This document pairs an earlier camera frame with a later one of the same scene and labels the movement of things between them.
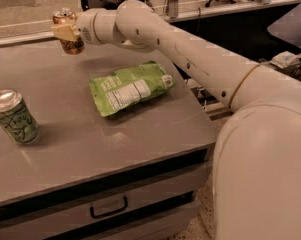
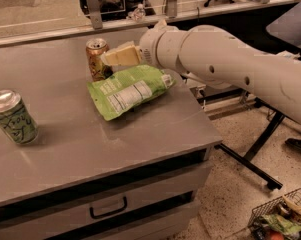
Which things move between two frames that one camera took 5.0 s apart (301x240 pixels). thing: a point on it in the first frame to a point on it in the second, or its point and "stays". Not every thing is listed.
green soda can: (15, 115) stays
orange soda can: (67, 16) to (95, 49)
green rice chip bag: (117, 90) stays
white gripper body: (85, 27) to (149, 48)
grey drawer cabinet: (137, 172) stays
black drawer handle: (111, 212) stays
